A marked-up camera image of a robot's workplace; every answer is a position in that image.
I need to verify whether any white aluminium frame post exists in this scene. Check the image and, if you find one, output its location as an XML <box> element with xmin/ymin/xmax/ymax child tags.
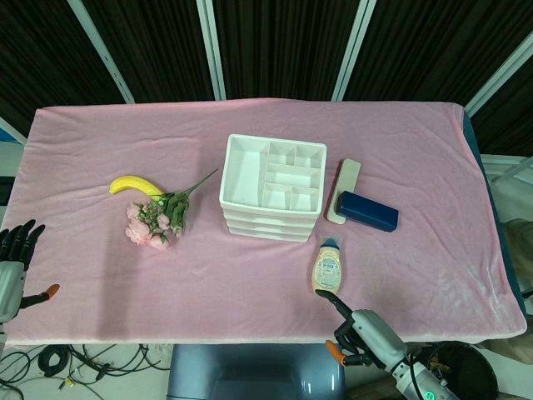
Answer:
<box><xmin>68</xmin><ymin>0</ymin><xmax>135</xmax><ymax>104</ymax></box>
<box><xmin>196</xmin><ymin>0</ymin><xmax>227</xmax><ymax>101</ymax></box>
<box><xmin>331</xmin><ymin>0</ymin><xmax>378</xmax><ymax>102</ymax></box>
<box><xmin>0</xmin><ymin>116</ymin><xmax>28</xmax><ymax>145</ymax></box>
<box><xmin>465</xmin><ymin>39</ymin><xmax>533</xmax><ymax>118</ymax></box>

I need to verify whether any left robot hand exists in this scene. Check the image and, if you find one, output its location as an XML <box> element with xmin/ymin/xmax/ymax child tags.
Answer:
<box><xmin>0</xmin><ymin>219</ymin><xmax>61</xmax><ymax>324</ymax></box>

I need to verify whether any white drawer organizer box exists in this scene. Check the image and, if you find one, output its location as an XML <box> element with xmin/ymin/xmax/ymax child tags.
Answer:
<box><xmin>219</xmin><ymin>132</ymin><xmax>328</xmax><ymax>243</ymax></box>

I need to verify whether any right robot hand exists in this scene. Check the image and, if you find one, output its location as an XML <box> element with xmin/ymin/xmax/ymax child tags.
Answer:
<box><xmin>314</xmin><ymin>288</ymin><xmax>408</xmax><ymax>373</ymax></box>

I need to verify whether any black curtain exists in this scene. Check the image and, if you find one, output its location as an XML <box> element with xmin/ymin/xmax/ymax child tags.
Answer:
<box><xmin>0</xmin><ymin>0</ymin><xmax>533</xmax><ymax>156</ymax></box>

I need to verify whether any pink tablecloth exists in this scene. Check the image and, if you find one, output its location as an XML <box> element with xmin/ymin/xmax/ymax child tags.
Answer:
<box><xmin>2</xmin><ymin>97</ymin><xmax>528</xmax><ymax>347</ymax></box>

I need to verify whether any white metal rack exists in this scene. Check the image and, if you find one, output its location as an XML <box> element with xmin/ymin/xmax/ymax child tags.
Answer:
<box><xmin>481</xmin><ymin>153</ymin><xmax>533</xmax><ymax>197</ymax></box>

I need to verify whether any pink artificial flower bouquet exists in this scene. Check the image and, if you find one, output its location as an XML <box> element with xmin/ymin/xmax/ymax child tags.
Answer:
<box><xmin>125</xmin><ymin>168</ymin><xmax>219</xmax><ymax>251</ymax></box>

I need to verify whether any yellow banana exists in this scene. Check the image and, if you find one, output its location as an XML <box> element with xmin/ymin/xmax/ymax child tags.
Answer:
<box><xmin>108</xmin><ymin>175</ymin><xmax>166</xmax><ymax>200</ymax></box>

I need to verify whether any black floor cable tangle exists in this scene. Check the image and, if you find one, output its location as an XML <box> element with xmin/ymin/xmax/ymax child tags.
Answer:
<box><xmin>0</xmin><ymin>343</ymin><xmax>167</xmax><ymax>397</ymax></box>

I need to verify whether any black coiled floor cable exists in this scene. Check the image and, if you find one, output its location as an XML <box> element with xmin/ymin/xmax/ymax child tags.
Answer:
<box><xmin>39</xmin><ymin>344</ymin><xmax>72</xmax><ymax>378</ymax></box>

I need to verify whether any cream squeeze sauce bottle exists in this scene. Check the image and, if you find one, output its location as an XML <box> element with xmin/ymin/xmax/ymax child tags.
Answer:
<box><xmin>310</xmin><ymin>235</ymin><xmax>346</xmax><ymax>298</ymax></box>

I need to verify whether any black round bin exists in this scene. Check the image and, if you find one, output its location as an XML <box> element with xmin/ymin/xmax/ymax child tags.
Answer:
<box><xmin>410</xmin><ymin>341</ymin><xmax>499</xmax><ymax>400</ymax></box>

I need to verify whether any beige flat board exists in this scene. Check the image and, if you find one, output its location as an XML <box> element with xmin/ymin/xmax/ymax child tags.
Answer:
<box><xmin>326</xmin><ymin>158</ymin><xmax>362</xmax><ymax>226</ymax></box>

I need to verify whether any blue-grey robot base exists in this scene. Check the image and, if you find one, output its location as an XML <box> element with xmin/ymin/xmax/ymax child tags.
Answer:
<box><xmin>167</xmin><ymin>343</ymin><xmax>346</xmax><ymax>400</ymax></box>

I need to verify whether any navy blue rectangular case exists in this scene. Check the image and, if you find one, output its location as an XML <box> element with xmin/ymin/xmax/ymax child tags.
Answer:
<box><xmin>336</xmin><ymin>190</ymin><xmax>400</xmax><ymax>233</ymax></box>

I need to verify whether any clear plastic drawer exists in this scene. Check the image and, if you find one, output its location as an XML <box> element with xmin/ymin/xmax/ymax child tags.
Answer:
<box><xmin>222</xmin><ymin>207</ymin><xmax>321</xmax><ymax>224</ymax></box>
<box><xmin>227</xmin><ymin>228</ymin><xmax>314</xmax><ymax>243</ymax></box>
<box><xmin>226</xmin><ymin>219</ymin><xmax>318</xmax><ymax>234</ymax></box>

